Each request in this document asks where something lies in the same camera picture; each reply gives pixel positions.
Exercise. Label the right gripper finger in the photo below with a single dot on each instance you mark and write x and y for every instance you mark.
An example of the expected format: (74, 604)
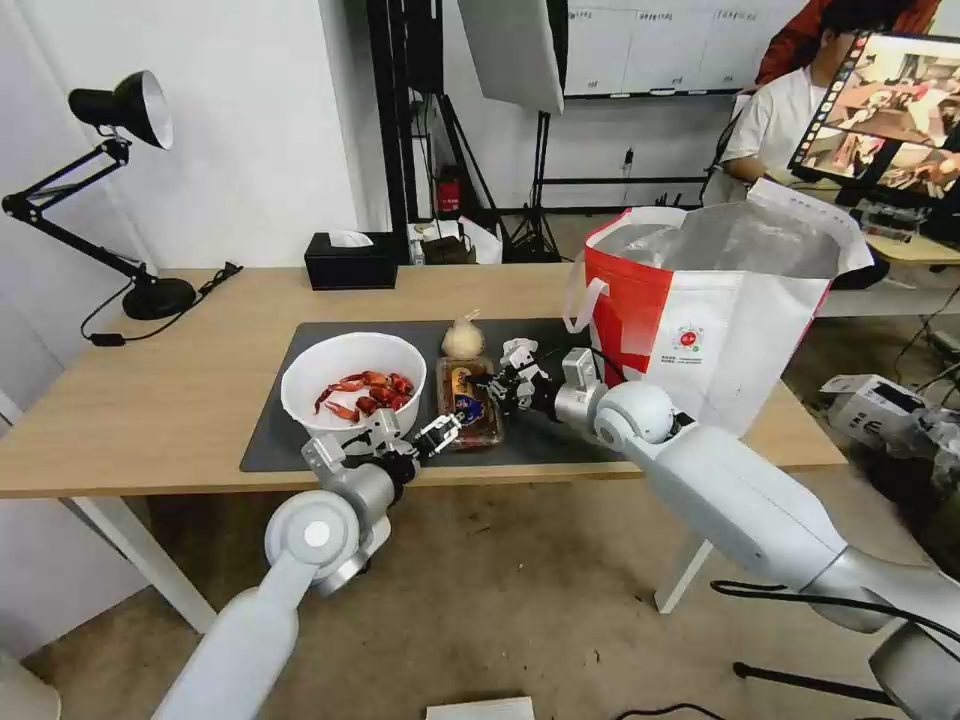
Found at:
(521, 356)
(504, 391)

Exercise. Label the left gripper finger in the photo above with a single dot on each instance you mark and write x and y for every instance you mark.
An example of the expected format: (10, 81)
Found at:
(441, 435)
(384, 426)

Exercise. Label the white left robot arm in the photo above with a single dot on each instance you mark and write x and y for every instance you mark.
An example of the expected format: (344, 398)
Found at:
(240, 645)

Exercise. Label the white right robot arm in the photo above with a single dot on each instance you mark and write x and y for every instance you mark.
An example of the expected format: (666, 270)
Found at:
(750, 495)

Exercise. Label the white plastic bag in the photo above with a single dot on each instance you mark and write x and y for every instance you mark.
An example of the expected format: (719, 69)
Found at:
(484, 240)

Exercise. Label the red white takeout bag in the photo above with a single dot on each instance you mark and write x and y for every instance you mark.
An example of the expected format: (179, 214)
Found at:
(712, 315)

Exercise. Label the clear plastic food container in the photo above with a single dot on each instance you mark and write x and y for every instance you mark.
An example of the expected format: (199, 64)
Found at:
(480, 429)

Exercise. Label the red crayfish shell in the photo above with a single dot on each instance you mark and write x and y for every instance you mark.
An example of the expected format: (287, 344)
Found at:
(394, 386)

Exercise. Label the red crayfish with claws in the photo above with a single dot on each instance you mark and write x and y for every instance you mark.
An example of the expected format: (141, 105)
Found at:
(346, 390)

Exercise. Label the crumpled beige paper wrapper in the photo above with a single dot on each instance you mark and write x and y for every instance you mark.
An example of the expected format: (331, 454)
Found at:
(461, 341)

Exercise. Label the white round bowl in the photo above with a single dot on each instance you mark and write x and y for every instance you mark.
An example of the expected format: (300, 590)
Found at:
(311, 367)

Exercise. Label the dark grey desk mat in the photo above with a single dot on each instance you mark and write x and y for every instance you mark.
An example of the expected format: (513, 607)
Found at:
(274, 427)

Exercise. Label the brown cardboard box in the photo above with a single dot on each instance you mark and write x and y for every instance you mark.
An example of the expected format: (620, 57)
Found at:
(442, 247)

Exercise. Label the black light stand tripod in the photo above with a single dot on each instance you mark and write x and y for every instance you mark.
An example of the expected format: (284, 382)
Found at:
(538, 210)

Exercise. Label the black tissue box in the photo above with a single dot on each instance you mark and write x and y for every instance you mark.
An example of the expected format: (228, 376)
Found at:
(349, 270)

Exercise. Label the red canister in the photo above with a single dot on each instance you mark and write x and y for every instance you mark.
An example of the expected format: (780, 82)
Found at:
(448, 195)

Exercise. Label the white tissue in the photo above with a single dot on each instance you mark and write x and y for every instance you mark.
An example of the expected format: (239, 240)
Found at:
(351, 238)

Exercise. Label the white table leg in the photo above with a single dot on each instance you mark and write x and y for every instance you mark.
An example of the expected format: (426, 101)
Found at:
(142, 562)
(682, 577)

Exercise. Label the flat white box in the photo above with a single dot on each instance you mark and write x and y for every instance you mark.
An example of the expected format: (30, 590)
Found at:
(480, 709)

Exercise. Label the black desk lamp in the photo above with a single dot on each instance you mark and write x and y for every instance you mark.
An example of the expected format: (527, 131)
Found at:
(161, 296)

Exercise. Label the black metal rack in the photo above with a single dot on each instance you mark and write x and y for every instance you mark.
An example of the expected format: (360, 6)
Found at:
(390, 112)

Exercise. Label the white softbox light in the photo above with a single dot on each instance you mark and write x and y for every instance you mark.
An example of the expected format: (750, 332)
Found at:
(510, 45)

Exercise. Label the white printed carton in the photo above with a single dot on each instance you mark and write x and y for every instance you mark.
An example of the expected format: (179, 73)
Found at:
(862, 409)

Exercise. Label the whiteboard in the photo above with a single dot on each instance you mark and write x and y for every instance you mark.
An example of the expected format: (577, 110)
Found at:
(660, 45)

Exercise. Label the person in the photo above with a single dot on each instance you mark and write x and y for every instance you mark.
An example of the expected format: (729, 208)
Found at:
(795, 37)
(780, 112)

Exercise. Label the crumpled clear plastic wrap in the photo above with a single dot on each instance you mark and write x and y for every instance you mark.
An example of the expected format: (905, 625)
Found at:
(937, 435)

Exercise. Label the light wooden desk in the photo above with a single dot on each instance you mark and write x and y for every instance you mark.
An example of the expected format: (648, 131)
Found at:
(915, 247)

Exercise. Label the computer monitor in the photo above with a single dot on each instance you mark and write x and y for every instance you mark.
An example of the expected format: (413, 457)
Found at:
(885, 97)

